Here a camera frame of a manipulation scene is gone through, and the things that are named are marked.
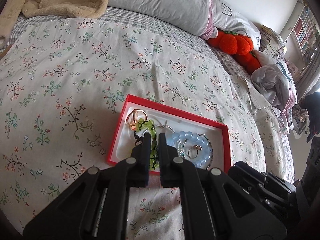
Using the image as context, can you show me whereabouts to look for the white printed pillow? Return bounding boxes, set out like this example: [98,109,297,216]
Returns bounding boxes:
[211,0,262,52]

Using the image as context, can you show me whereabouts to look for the large rose gold ring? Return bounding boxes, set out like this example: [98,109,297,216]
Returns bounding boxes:
[126,109,148,130]

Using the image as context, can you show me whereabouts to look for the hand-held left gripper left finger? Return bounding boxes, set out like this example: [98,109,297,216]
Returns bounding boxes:
[22,132,152,240]

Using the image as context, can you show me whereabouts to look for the floral bed sheet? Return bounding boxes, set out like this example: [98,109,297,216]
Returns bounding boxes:
[0,17,296,240]

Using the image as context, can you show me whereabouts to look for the light blue bead bracelet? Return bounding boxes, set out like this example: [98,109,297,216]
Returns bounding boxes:
[165,131,213,169]

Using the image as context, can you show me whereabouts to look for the clear bead bracelet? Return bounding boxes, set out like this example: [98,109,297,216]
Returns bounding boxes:
[152,123,177,133]

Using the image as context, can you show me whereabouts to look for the dark cloth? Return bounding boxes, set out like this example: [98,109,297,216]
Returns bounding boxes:
[299,92,320,143]

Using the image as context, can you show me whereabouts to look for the thin teal seed-bead bracelet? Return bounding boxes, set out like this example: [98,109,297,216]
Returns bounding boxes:
[178,133,215,165]

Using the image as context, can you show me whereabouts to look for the grey pillow with pink trim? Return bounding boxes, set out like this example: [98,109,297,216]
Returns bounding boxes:
[105,0,221,39]

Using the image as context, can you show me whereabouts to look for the orange plush pumpkin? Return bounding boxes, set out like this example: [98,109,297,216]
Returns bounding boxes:
[206,29,263,74]

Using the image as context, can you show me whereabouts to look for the white bookshelf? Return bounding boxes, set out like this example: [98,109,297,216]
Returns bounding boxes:
[279,0,320,81]

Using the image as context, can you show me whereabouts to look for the stack of books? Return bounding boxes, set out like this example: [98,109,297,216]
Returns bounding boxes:
[258,24,288,58]

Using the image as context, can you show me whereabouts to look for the red cardboard box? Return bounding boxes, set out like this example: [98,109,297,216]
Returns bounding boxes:
[106,94,231,173]

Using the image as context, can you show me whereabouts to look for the small gold ring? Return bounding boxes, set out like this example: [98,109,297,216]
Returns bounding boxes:
[187,144,203,159]

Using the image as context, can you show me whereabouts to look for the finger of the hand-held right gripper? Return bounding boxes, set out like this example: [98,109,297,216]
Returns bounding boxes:
[227,161,267,193]

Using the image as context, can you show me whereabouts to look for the beige fleece blanket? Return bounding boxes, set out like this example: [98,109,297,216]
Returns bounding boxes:
[0,0,109,40]

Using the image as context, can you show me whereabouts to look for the grey checkered blanket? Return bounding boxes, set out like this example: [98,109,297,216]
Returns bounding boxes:
[7,6,252,76]

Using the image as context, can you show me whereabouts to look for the crumpled white cloth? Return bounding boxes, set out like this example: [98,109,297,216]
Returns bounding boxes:
[251,53,298,131]

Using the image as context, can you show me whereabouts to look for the dark beaded cord bracelet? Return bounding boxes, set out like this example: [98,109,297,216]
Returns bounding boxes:
[133,129,146,148]

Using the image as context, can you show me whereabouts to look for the green bead bracelet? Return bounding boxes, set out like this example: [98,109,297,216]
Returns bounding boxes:
[135,117,160,172]

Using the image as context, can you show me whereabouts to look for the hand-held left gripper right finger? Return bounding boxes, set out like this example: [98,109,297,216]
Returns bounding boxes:
[158,133,288,240]

